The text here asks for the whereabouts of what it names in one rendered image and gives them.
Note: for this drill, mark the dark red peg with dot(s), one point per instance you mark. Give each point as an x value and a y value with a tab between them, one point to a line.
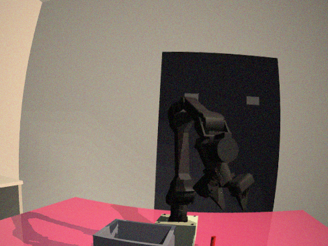
213	239

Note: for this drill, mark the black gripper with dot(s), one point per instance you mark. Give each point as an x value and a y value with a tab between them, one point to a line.
239	187

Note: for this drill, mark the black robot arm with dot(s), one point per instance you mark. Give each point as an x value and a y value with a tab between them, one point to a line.
215	144

